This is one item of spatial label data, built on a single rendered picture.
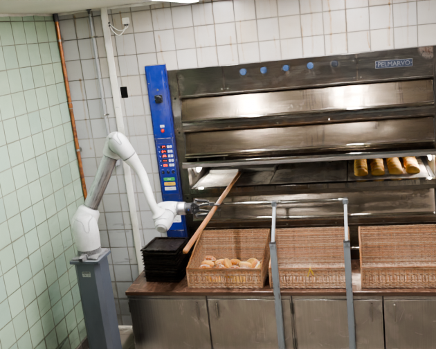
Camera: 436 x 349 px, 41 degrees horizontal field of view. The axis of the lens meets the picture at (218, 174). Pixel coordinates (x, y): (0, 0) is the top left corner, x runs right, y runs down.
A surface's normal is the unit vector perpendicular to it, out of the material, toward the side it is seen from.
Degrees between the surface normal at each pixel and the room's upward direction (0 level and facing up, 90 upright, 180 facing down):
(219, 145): 70
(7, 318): 90
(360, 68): 92
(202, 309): 90
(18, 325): 90
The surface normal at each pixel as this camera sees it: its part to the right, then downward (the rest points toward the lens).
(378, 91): -0.24, -0.11
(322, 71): -0.22, 0.25
